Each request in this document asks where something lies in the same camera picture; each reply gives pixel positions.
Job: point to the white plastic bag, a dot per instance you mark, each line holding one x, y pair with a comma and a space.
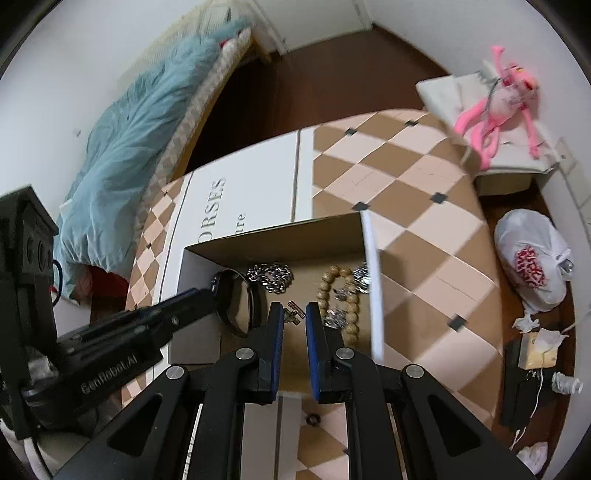
535, 257

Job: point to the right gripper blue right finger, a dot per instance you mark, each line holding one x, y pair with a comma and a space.
322, 342

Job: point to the white door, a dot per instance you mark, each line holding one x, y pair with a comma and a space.
293, 24

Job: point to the white wall power strip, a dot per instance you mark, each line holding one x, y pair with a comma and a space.
576, 179

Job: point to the bed with patterned mattress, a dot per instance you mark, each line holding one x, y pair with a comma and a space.
194, 115

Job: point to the black bangle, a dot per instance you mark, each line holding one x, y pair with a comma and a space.
237, 302

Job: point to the tissue pack on floor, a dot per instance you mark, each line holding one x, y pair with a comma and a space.
539, 346

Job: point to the white cloth covered box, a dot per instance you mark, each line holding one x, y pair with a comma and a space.
504, 152

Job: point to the blue duvet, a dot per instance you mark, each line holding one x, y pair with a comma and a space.
134, 156

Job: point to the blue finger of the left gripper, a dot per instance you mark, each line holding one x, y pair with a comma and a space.
185, 308

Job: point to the pink panther plush toy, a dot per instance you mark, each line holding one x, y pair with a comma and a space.
511, 93

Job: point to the checkered printed tablecloth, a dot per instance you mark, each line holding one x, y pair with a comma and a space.
396, 371

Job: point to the open cardboard box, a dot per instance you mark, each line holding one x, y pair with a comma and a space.
308, 248

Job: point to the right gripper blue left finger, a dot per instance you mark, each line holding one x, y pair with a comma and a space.
268, 343

